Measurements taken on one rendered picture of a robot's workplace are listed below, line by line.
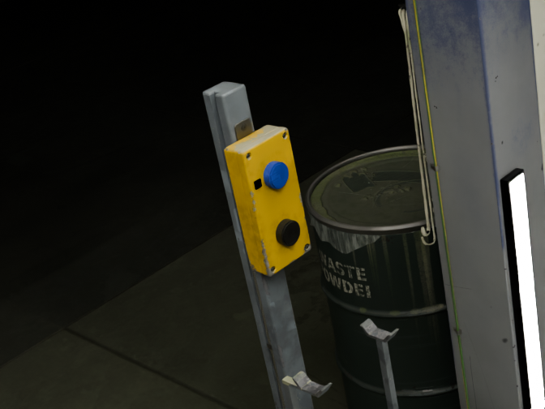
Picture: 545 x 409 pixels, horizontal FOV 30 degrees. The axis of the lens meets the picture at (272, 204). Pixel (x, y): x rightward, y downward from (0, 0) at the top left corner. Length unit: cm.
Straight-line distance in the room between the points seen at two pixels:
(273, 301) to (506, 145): 59
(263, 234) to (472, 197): 55
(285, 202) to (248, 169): 12
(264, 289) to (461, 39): 63
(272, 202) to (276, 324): 29
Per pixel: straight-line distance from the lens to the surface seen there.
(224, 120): 185
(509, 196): 219
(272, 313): 203
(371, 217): 301
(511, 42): 215
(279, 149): 186
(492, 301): 235
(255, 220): 186
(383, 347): 205
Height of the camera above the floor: 223
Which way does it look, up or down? 25 degrees down
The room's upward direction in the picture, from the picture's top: 12 degrees counter-clockwise
